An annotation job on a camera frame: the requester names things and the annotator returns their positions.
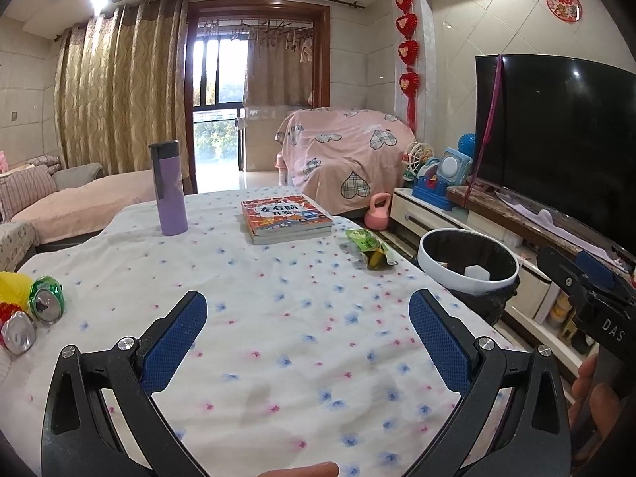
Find striped pink pillow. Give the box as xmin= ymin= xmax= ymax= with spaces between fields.
xmin=0 ymin=164 xmax=58 ymax=222

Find beige patterned curtain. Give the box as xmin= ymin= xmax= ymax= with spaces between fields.
xmin=54 ymin=0 xmax=194 ymax=194

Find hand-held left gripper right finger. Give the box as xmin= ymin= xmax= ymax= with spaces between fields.
xmin=408 ymin=288 xmax=572 ymax=477

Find red drink can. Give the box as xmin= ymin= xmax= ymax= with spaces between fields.
xmin=0 ymin=309 xmax=39 ymax=356

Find person's left hand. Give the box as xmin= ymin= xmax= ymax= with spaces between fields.
xmin=261 ymin=462 xmax=341 ymax=477

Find yellow jars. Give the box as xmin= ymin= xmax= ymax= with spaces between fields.
xmin=549 ymin=293 xmax=572 ymax=329

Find green drink can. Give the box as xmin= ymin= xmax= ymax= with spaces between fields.
xmin=29 ymin=275 xmax=66 ymax=327

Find sheer balcony curtain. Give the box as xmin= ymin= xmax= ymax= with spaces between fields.
xmin=243 ymin=20 xmax=315 ymax=107

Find light blue toy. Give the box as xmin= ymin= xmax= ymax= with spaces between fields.
xmin=438 ymin=147 xmax=473 ymax=184

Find green snack bag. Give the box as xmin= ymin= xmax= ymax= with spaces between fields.
xmin=345 ymin=227 xmax=399 ymax=270

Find white bin with black bag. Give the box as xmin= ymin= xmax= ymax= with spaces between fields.
xmin=416 ymin=229 xmax=522 ymax=326

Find pink stick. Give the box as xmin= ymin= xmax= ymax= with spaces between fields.
xmin=464 ymin=54 xmax=505 ymax=200

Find pink heart print cover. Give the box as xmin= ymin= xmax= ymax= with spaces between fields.
xmin=274 ymin=106 xmax=418 ymax=219

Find pink sofa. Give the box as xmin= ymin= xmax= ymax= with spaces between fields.
xmin=0 ymin=149 xmax=160 ymax=259

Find blue and red toy machine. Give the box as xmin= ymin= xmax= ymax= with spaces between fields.
xmin=411 ymin=159 xmax=454 ymax=212

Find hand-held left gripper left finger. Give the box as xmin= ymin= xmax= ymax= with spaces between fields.
xmin=41 ymin=291 xmax=208 ymax=477

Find white cloth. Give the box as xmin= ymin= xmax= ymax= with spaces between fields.
xmin=497 ymin=194 xmax=627 ymax=264

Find pink kettlebell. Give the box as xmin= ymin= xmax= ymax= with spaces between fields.
xmin=364 ymin=192 xmax=393 ymax=232

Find purple thermos bottle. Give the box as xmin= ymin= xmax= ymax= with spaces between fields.
xmin=148 ymin=140 xmax=188 ymax=236

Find red knot wall hanging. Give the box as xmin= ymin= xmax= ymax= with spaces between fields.
xmin=395 ymin=0 xmax=422 ymax=132

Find brown balcony door frame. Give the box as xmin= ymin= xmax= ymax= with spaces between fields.
xmin=184 ymin=0 xmax=333 ymax=194

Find round red wall decoration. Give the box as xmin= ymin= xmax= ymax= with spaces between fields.
xmin=545 ymin=0 xmax=582 ymax=23

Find black television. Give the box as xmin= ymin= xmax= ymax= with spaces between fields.
xmin=471 ymin=54 xmax=636 ymax=254

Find person's right hand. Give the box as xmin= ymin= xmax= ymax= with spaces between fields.
xmin=569 ymin=355 xmax=621 ymax=460

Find stack of red books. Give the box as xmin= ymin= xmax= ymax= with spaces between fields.
xmin=241 ymin=195 xmax=334 ymax=245

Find ferris wheel toy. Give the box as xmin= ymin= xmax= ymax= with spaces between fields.
xmin=401 ymin=142 xmax=429 ymax=182

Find bright yellow plastic bag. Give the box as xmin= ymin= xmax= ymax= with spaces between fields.
xmin=0 ymin=271 xmax=41 ymax=305

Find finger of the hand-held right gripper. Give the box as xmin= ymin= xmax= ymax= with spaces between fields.
xmin=537 ymin=245 xmax=636 ymax=353
xmin=575 ymin=251 xmax=636 ymax=307

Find white television stand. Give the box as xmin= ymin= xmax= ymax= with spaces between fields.
xmin=392 ymin=186 xmax=636 ymax=373

